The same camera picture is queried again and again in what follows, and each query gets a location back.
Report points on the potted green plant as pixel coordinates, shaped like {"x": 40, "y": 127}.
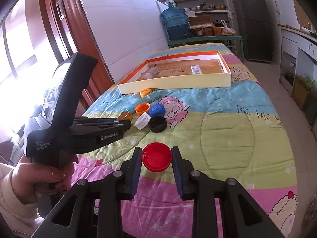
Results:
{"x": 304, "y": 94}

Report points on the white plastic bag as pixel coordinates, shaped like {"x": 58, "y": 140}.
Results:
{"x": 227, "y": 31}

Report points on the white rectangular carton box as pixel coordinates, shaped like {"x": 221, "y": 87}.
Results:
{"x": 196, "y": 70}

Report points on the green metal shelf rack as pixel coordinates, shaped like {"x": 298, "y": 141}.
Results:
{"x": 216, "y": 12}

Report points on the black bottle cap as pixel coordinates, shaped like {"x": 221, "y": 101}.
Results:
{"x": 157, "y": 124}

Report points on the white kitchen counter cabinet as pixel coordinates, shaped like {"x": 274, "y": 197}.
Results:
{"x": 298, "y": 56}

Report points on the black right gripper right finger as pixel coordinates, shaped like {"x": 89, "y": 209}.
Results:
{"x": 241, "y": 215}

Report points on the dark green refrigerator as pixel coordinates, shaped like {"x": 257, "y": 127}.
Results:
{"x": 255, "y": 29}

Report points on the person's left hand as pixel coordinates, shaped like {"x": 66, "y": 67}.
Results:
{"x": 31, "y": 180}

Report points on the shallow cardboard box tray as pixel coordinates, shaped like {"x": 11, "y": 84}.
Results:
{"x": 175, "y": 73}

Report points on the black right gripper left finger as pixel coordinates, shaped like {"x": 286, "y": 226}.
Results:
{"x": 93, "y": 209}

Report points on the light orange bottle cap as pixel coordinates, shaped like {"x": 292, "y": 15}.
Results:
{"x": 145, "y": 92}

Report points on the blue bottle cap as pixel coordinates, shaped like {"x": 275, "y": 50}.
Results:
{"x": 156, "y": 110}

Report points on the red wooden door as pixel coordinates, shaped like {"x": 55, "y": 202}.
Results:
{"x": 59, "y": 29}

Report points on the red bottle cap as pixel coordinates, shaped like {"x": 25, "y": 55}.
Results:
{"x": 156, "y": 157}

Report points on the colourful cartoon blanket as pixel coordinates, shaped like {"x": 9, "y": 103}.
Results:
{"x": 225, "y": 132}

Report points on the clear patterned plastic bottle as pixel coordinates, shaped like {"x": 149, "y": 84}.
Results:
{"x": 150, "y": 73}

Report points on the white bottle cap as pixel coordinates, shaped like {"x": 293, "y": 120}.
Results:
{"x": 142, "y": 121}

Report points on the blue water jug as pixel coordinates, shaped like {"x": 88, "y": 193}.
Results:
{"x": 176, "y": 23}

